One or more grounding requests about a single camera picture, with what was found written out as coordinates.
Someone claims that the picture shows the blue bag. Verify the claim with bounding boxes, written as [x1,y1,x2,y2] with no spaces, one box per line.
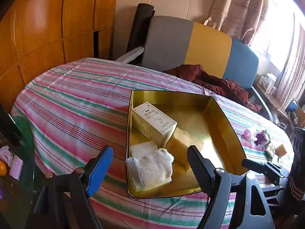
[285,98,299,114]

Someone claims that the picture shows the gold metal tin box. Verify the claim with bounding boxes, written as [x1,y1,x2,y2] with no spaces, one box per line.
[126,90,247,198]

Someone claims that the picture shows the wooden windowsill desk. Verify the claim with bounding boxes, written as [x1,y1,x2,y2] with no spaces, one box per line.
[253,82,289,120]

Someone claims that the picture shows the white foam block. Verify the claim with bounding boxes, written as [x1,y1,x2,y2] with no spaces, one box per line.
[130,141,158,158]

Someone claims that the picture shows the yellow sponge in tin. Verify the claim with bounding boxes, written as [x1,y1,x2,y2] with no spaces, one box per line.
[165,127,204,171]

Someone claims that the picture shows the black rolled mat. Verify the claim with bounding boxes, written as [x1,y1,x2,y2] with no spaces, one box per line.
[126,3,155,52]

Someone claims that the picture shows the striped bed sheet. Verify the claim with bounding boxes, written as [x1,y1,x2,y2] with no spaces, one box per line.
[10,57,295,229]

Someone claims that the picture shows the green oil carton box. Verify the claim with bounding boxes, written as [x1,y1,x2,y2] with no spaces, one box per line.
[264,143,275,161]

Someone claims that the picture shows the white boxes on desk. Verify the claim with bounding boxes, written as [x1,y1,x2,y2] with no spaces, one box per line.
[258,72,277,94]

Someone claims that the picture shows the wooden wardrobe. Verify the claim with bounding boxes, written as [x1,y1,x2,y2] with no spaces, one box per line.
[1,0,116,112]

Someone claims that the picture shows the dark red jacket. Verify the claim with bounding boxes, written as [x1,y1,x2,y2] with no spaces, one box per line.
[163,65,262,112]

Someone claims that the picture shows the yellow sponge block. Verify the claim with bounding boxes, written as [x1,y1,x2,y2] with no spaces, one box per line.
[275,144,287,158]

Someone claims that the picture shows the patterned beige curtain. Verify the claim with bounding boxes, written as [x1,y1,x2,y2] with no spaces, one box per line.
[204,0,269,45]

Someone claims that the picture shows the purple sock bundle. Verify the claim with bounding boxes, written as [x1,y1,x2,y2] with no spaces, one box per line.
[254,130,271,146]

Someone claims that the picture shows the white medicine carton box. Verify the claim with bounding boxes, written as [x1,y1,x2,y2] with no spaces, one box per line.
[131,102,177,148]

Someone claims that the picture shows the pink white sock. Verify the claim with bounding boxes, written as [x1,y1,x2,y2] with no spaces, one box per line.
[243,128,252,139]

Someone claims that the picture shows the grey yellow blue sofa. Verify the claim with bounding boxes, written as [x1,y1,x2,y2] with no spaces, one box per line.
[140,15,275,122]

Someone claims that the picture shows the white rolled sock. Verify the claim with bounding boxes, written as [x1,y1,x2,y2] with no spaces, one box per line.
[126,148,174,191]

